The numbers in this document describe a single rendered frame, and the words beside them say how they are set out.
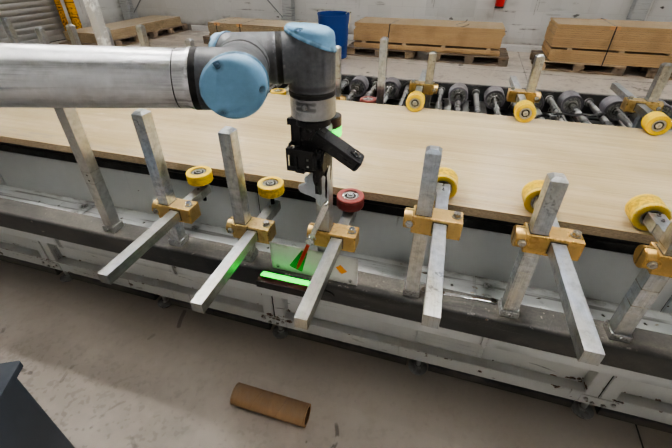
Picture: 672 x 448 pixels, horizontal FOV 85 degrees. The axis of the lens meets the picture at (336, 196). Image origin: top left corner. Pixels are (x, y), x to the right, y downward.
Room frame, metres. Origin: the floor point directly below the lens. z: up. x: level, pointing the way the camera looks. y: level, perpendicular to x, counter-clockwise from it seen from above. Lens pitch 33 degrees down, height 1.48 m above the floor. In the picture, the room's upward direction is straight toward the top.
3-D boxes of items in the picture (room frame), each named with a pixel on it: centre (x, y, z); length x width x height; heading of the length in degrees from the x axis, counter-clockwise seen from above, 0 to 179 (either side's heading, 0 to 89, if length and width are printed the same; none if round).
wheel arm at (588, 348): (0.59, -0.48, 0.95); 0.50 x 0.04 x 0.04; 164
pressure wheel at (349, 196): (0.89, -0.04, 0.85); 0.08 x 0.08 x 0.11
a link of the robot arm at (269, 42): (0.68, 0.16, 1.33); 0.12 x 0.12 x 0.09; 7
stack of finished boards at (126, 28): (8.43, 4.34, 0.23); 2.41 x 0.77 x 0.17; 163
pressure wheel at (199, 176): (1.03, 0.44, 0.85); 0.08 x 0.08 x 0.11
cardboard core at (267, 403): (0.75, 0.25, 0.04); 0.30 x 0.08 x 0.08; 74
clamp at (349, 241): (0.78, 0.01, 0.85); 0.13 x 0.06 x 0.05; 74
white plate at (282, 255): (0.77, 0.07, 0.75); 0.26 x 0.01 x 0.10; 74
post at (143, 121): (0.93, 0.51, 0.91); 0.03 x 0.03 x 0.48; 74
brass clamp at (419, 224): (0.71, -0.23, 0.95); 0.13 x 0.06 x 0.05; 74
